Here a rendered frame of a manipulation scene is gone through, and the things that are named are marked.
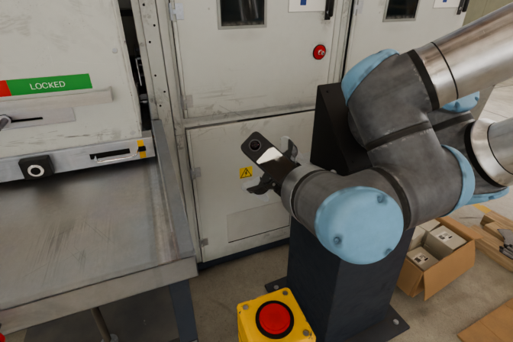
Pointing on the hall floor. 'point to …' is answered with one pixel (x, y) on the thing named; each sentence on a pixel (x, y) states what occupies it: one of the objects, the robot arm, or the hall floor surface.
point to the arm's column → (340, 285)
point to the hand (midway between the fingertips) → (261, 159)
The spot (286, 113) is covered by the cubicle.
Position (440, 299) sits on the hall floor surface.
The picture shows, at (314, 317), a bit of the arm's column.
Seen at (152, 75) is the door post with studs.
